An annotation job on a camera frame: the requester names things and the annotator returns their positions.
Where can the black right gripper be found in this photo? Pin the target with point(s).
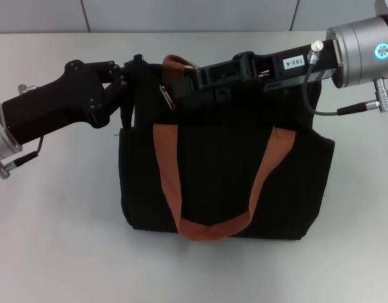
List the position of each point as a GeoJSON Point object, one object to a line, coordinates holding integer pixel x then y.
{"type": "Point", "coordinates": [275, 67]}

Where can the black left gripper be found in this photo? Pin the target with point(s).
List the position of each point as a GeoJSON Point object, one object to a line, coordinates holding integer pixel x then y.
{"type": "Point", "coordinates": [55, 101]}

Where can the silver zipper pull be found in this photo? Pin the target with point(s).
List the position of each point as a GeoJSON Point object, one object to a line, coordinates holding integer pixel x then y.
{"type": "Point", "coordinates": [168, 98]}

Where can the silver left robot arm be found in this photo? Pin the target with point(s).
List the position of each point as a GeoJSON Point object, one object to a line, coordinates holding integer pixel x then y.
{"type": "Point", "coordinates": [1, 142]}

